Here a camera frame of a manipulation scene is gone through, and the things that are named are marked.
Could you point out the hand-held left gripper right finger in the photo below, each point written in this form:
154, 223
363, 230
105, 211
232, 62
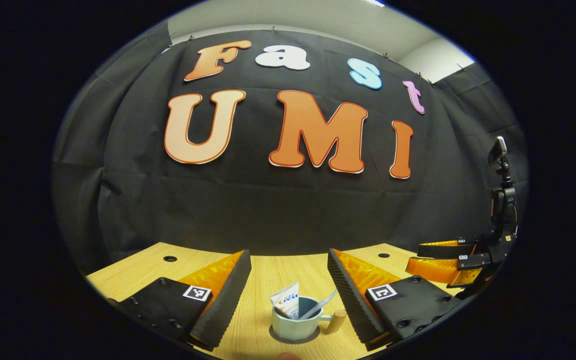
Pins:
350, 300

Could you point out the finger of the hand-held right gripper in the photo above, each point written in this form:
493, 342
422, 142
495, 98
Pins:
438, 270
448, 249

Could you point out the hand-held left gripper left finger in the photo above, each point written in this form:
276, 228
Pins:
228, 300

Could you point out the white toothbrush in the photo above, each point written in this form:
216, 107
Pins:
320, 305

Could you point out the dark round coaster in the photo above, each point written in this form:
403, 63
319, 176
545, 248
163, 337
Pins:
314, 337

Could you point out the white toothpaste tube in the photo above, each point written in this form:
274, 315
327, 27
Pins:
287, 299

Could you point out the pale green cup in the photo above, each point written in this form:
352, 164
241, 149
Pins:
288, 327

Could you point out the wooden desktop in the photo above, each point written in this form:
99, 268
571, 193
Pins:
278, 272

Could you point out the black backdrop cloth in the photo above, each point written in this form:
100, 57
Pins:
278, 210

